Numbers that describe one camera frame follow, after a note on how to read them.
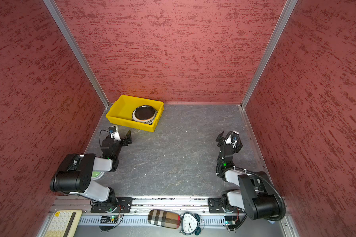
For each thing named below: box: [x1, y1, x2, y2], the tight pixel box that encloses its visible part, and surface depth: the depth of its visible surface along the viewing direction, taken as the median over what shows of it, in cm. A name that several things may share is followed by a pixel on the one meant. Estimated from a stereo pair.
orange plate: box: [132, 107, 158, 123], surface depth 106 cm
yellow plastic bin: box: [105, 94, 165, 133], surface depth 115 cm
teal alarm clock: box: [181, 211, 202, 236], surface depth 67 cm
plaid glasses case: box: [147, 208, 181, 230], surface depth 69 cm
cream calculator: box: [45, 209, 83, 237], surface depth 69 cm
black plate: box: [134, 105, 156, 120], surface depth 109 cm
